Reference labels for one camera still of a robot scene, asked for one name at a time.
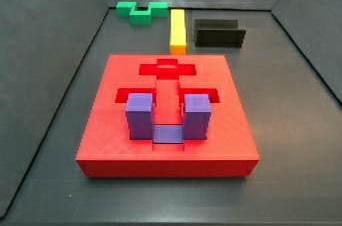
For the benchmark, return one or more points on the purple U-shaped block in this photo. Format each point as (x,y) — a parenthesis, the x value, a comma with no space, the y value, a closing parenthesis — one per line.
(194,120)

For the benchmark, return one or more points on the black angled fixture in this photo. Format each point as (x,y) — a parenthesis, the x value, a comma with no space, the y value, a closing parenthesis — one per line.
(218,33)

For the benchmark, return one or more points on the yellow long bar block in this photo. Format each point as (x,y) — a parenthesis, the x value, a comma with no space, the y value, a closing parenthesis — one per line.
(178,41)

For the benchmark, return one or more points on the green stepped block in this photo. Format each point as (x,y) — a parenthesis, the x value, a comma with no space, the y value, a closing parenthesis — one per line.
(142,17)

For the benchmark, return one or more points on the red base block with slots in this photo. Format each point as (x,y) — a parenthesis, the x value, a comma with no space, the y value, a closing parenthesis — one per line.
(110,155)

